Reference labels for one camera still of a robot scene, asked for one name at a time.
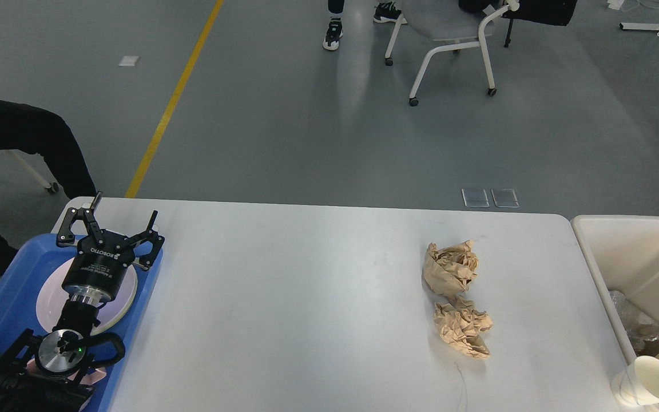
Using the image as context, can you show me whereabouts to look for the white paper cup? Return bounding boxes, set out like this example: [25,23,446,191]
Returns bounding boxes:
[610,356,659,406]

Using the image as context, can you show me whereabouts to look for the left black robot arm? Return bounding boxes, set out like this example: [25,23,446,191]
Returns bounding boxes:
[0,195,165,411]

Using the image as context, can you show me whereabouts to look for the person in black left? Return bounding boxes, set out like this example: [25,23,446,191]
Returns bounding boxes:
[0,101,97,276]

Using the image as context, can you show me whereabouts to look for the blue plastic tray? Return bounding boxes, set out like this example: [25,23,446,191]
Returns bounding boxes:
[0,233,164,412]

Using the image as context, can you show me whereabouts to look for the beige plastic bin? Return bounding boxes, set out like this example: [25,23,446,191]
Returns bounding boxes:
[571,215,659,363]

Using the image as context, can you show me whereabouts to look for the crumpled brown paper lower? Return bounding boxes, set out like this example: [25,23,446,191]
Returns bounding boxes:
[434,295,494,359]

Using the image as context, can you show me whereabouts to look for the crumpled brown paper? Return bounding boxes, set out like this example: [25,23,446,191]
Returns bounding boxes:
[423,240,479,299]
[434,295,494,359]

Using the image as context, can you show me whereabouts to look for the pink plate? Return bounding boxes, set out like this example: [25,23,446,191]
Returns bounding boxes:
[35,258,138,335]

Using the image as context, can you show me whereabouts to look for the grey white office chair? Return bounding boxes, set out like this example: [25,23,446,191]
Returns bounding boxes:
[384,1,520,106]

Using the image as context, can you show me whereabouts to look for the walking person black sneakers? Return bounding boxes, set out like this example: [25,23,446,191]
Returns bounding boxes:
[322,0,579,52]

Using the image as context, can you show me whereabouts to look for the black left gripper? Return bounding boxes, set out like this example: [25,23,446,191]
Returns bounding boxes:
[57,191,166,304]

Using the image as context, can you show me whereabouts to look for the small silver foil bag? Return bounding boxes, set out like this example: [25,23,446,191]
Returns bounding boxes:
[609,290,659,355]

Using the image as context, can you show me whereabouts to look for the crumpled brown paper upper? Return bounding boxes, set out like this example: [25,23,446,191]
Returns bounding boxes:
[423,240,479,299]

